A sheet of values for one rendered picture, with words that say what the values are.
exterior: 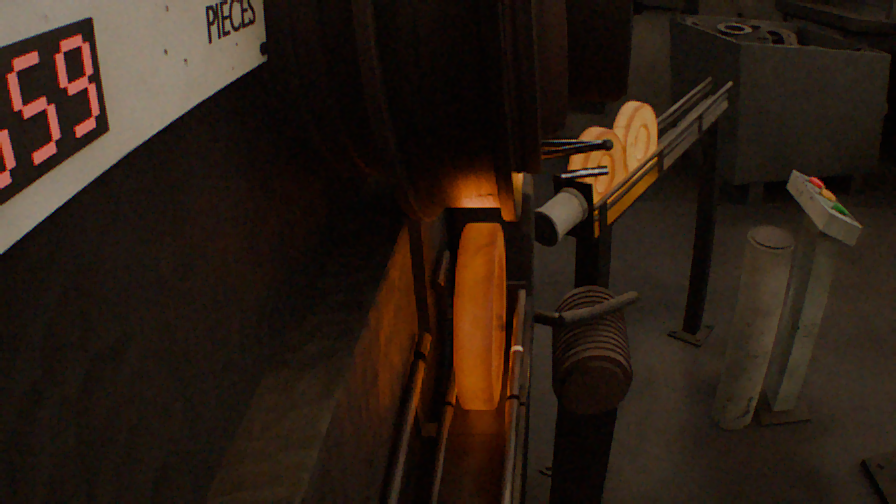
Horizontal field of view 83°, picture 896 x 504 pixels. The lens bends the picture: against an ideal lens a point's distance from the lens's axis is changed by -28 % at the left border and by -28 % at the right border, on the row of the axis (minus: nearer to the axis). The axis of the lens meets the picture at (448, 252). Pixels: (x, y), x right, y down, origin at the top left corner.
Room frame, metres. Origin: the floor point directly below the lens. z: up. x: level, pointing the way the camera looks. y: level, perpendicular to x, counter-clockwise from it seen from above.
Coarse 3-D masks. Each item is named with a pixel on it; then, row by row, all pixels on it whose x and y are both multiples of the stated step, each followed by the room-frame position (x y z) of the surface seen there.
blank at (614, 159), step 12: (588, 132) 1.03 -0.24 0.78; (600, 132) 1.02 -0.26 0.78; (612, 132) 1.05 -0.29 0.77; (576, 156) 1.00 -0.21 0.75; (588, 156) 0.99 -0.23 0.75; (600, 156) 1.01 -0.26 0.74; (612, 156) 1.05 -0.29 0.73; (576, 168) 0.99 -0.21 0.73; (612, 168) 1.05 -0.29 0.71; (588, 180) 0.98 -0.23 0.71; (600, 180) 1.06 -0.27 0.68; (612, 180) 1.05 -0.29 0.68; (600, 192) 1.02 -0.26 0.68
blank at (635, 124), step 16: (624, 112) 1.12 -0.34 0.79; (640, 112) 1.13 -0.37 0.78; (624, 128) 1.10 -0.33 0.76; (640, 128) 1.17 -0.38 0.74; (656, 128) 1.19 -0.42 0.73; (624, 144) 1.09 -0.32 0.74; (640, 144) 1.17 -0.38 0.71; (656, 144) 1.19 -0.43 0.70; (624, 160) 1.09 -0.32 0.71; (640, 160) 1.13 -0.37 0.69
